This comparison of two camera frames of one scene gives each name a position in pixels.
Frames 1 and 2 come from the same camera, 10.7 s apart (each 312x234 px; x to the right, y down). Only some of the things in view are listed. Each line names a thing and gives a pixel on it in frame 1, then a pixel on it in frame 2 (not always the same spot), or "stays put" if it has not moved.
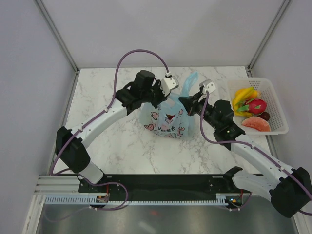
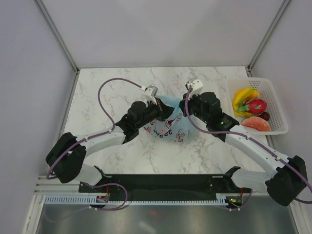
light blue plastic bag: x=170 y=119 stays put
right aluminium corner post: x=266 y=36 stays put
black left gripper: x=162 y=98 → x=163 y=111
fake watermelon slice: x=257 y=122 stays put
